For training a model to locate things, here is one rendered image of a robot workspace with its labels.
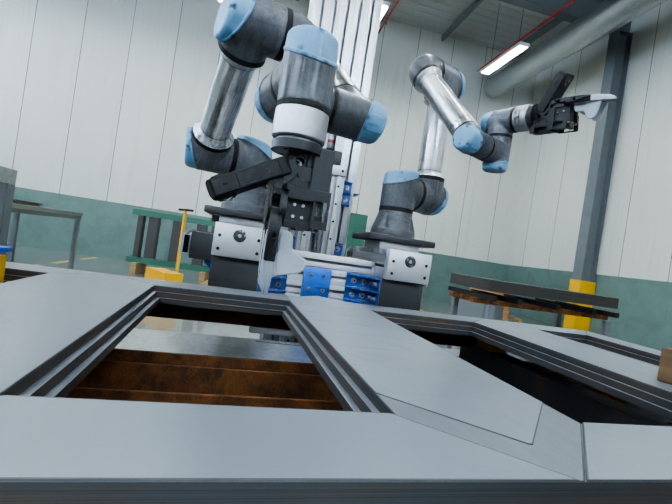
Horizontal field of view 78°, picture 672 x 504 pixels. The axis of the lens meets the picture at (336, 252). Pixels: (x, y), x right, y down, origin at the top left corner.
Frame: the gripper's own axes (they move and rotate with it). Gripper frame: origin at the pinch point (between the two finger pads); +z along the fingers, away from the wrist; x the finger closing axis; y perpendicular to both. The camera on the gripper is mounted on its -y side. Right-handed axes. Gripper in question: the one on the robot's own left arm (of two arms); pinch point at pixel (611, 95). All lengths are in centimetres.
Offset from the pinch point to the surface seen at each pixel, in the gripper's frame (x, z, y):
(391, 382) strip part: 91, 17, 49
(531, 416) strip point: 84, 27, 50
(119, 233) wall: -65, -1038, 100
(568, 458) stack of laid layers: 89, 33, 49
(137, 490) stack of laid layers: 115, 24, 46
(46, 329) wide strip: 117, -4, 45
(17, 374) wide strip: 120, 9, 45
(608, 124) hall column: -889, -329, -186
